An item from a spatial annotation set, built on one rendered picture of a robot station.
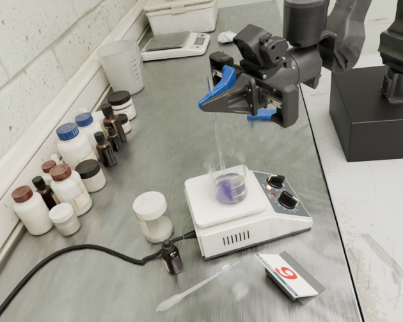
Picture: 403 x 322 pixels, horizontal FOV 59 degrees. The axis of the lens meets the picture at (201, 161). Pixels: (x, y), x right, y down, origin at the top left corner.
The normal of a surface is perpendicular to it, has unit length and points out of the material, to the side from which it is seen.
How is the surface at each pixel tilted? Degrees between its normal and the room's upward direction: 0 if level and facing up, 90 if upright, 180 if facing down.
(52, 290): 0
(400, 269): 0
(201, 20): 94
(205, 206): 0
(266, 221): 90
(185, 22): 94
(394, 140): 90
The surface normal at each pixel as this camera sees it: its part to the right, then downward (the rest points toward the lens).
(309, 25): 0.07, 0.65
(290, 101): 0.50, 0.46
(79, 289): -0.16, -0.78
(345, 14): -0.83, -0.05
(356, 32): 0.48, 0.06
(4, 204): 0.98, -0.07
